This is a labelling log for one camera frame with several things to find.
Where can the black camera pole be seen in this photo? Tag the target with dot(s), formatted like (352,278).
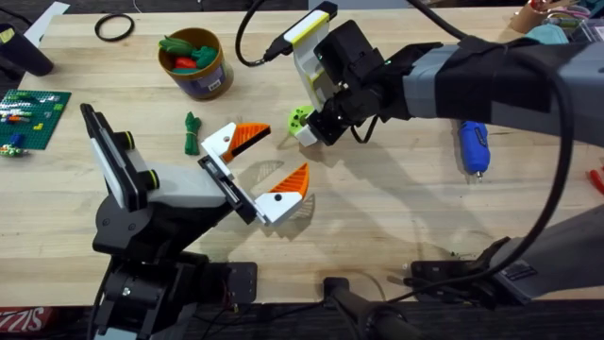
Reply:
(358,307)

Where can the green disc with holes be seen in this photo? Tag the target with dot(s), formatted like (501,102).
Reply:
(298,119)

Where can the red and white packet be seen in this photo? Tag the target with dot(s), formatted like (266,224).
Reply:
(26,319)

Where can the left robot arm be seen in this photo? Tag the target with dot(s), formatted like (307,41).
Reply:
(141,293)

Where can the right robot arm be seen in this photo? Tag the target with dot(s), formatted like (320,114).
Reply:
(519,111)

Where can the left wrist upright plate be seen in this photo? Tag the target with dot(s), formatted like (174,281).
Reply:
(115,165)

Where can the green board with blocks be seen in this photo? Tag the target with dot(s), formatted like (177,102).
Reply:
(42,123)

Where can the right wrist upright plate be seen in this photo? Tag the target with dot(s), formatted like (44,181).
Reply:
(307,42)

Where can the brown cardboard tape roll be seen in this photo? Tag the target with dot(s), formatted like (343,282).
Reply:
(524,20)

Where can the brown tub with toys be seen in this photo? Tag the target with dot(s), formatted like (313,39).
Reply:
(200,75)

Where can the green toy vegetable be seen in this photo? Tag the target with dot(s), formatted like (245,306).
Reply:
(192,134)

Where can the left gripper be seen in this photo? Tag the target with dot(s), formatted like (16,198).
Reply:
(189,186)

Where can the teal cloth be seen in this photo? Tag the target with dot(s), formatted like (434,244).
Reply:
(547,34)

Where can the white paper sheet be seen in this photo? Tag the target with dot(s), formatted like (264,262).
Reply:
(47,19)

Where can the black rail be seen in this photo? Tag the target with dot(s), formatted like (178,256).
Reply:
(519,326)

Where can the clear plastic box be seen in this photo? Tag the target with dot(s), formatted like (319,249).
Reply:
(590,30)

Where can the blue electric screwdriver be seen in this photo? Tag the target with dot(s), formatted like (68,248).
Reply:
(474,146)

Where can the black cylinder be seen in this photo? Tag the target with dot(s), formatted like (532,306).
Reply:
(23,52)

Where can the wrist upright plate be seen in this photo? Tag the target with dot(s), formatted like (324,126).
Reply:
(115,165)
(307,42)

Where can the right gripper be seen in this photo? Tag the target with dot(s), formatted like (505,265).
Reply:
(351,94)

